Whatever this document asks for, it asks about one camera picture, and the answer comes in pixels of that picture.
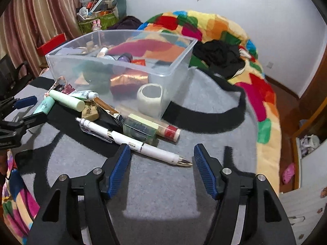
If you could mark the dark foil packet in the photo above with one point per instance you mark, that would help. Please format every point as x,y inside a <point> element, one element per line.
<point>109,114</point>

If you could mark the wooden cabinet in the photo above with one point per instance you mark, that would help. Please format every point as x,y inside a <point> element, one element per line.
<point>314,117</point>

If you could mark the beige eraser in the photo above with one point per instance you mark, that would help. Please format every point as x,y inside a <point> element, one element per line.
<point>90,112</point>

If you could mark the dark purple clothing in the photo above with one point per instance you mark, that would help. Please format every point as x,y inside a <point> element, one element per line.
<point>126,23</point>

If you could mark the pink plush rabbit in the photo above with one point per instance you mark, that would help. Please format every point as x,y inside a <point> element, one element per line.
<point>97,25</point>

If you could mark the teal tube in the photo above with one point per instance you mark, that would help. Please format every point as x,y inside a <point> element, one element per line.
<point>43,107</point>

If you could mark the red and gold foil packet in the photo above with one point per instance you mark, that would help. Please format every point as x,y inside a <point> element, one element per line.
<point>129,80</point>

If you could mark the beige tube with red cap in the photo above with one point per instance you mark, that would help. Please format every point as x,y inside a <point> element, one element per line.
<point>170,132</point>

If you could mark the wall socket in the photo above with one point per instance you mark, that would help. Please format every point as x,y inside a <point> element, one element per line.
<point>269,64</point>

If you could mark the colourful patchwork blanket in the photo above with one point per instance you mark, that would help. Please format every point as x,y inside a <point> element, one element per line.
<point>263,99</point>

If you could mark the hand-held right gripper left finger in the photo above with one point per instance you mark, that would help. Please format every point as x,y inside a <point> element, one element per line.
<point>120,168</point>

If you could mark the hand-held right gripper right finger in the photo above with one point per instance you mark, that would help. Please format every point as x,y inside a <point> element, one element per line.
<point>204,171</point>

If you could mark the grey and black blanket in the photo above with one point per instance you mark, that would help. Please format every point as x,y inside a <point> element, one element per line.
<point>158,191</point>

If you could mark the white tape roll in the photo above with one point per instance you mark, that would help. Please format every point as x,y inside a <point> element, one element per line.
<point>149,104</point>

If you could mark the clear plastic storage box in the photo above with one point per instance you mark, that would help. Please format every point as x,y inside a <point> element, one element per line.
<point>178,53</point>

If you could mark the white ballpoint pen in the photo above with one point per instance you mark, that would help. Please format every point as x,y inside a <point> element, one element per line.
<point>143,148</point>

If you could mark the black clothing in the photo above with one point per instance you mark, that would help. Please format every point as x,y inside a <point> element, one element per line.
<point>219,56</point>

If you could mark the green bag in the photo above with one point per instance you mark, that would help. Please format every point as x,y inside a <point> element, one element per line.
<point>89,26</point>

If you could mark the pink slipper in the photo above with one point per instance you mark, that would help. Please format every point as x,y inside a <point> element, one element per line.
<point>288,173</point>

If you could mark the striped pink curtain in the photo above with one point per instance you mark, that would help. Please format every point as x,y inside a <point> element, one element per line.
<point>38,12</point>

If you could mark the white shoes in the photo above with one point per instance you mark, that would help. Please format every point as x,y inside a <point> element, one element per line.
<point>310,144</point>

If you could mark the black office chair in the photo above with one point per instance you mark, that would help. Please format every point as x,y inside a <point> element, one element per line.
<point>12,74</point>

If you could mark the small green and cream box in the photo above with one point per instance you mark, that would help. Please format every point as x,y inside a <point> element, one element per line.
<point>140,130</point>

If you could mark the small white bottle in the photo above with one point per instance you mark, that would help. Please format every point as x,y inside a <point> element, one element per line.
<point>104,53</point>

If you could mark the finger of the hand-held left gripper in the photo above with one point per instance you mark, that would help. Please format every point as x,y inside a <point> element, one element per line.
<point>25,101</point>
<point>34,120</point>

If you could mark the purple bottle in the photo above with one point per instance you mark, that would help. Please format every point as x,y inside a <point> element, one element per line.
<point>125,57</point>

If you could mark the pale green tube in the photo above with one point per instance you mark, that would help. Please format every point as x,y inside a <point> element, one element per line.
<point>66,99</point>

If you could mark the red box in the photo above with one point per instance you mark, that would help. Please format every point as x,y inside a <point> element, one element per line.
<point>51,44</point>

